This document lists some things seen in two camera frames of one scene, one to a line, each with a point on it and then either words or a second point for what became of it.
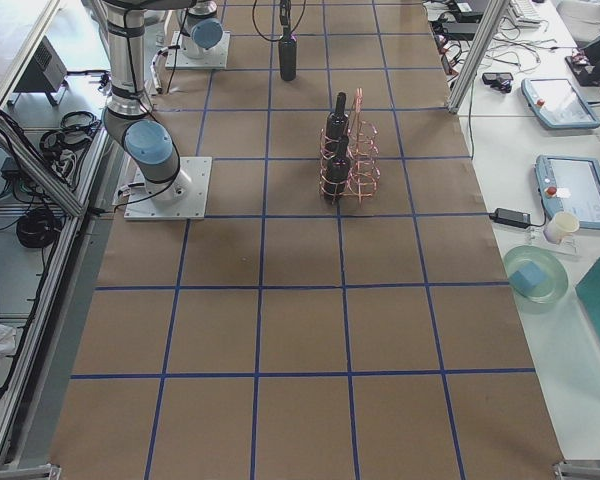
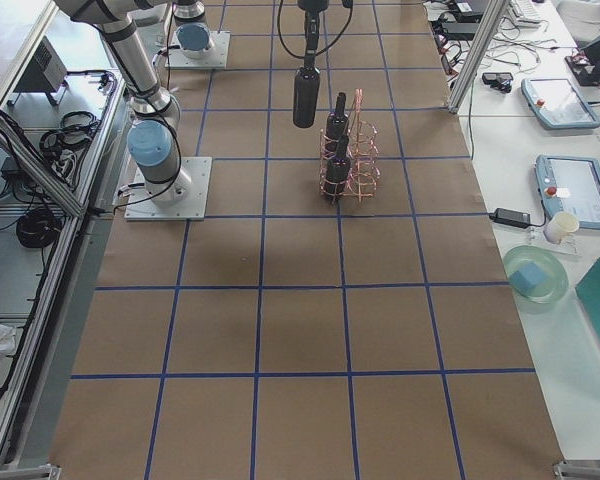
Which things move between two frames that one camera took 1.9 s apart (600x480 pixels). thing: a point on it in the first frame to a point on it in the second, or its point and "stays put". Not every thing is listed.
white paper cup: [560, 226] stays put
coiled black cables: [37, 229] stays put
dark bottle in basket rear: [337, 122] stays put
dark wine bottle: [287, 55] to [307, 96]
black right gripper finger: [285, 11] to [312, 24]
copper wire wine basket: [350, 167] stays put
